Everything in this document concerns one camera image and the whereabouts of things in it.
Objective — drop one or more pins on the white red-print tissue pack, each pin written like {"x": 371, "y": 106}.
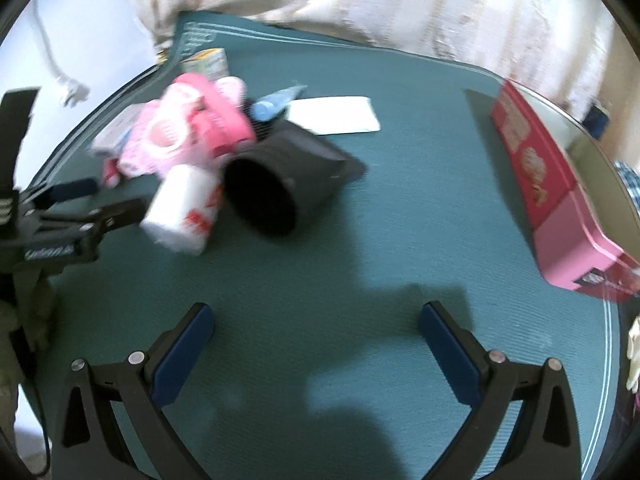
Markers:
{"x": 175, "y": 205}

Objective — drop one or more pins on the cream patterned curtain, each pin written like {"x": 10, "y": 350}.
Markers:
{"x": 400, "y": 10}

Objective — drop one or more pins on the blue white packet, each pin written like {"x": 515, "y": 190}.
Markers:
{"x": 112, "y": 135}

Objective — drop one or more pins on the white gloves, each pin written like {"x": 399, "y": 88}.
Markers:
{"x": 635, "y": 355}

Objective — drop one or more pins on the blue tube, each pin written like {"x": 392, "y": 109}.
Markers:
{"x": 270, "y": 105}

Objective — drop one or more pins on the pink ribbed hair curler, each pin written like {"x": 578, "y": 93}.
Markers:
{"x": 160, "y": 135}

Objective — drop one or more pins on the blue checked cloth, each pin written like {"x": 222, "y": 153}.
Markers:
{"x": 631, "y": 185}

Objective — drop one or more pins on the black comb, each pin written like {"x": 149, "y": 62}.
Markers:
{"x": 260, "y": 130}

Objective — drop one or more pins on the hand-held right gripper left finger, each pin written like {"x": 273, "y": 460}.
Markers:
{"x": 182, "y": 355}

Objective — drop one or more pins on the pink foam hair roller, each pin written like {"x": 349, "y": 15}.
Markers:
{"x": 225, "y": 125}

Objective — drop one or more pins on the pink red tin box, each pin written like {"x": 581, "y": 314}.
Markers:
{"x": 565, "y": 240}

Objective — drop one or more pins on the plain white tissue pack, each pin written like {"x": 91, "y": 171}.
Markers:
{"x": 335, "y": 115}

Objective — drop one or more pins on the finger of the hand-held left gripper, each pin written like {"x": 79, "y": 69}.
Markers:
{"x": 115, "y": 215}
{"x": 75, "y": 190}

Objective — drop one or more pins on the small yellow white box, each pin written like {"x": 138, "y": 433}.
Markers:
{"x": 210, "y": 62}

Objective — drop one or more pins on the dark blue object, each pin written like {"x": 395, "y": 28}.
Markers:
{"x": 597, "y": 117}

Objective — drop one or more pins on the black cylindrical cup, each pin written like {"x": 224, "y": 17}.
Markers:
{"x": 300, "y": 170}

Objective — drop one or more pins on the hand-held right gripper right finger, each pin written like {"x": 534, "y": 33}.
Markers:
{"x": 450, "y": 355}

